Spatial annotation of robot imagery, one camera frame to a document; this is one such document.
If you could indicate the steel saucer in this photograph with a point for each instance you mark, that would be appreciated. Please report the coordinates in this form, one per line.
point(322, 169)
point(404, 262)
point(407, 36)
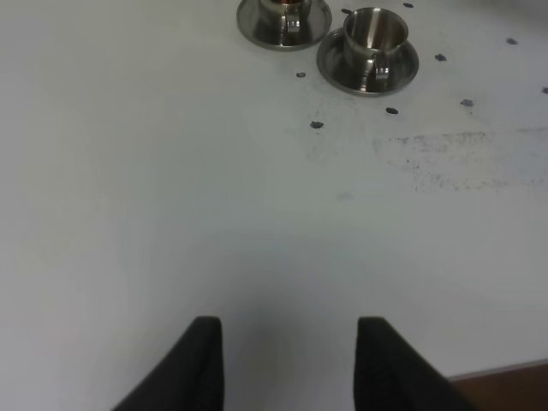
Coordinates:
point(250, 26)
point(404, 66)

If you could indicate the far steel teacup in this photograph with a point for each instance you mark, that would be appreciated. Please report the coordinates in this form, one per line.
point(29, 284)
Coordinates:
point(286, 20)

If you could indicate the far steel saucer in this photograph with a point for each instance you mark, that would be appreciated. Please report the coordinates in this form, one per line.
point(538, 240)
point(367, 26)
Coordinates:
point(250, 26)

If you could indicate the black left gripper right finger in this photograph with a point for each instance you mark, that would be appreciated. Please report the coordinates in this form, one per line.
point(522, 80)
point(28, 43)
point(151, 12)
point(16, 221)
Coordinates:
point(390, 375)

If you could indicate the near steel saucer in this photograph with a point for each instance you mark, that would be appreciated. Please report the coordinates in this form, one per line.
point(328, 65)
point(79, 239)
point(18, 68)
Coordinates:
point(404, 66)

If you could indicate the steel teacup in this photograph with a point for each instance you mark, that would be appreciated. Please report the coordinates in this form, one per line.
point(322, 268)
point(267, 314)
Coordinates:
point(286, 20)
point(372, 36)

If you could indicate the near steel teacup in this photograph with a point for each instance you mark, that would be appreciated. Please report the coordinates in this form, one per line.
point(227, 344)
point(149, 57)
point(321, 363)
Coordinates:
point(372, 36)

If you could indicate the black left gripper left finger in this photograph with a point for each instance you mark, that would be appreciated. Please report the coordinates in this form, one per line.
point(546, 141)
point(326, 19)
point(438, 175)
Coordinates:
point(189, 377)

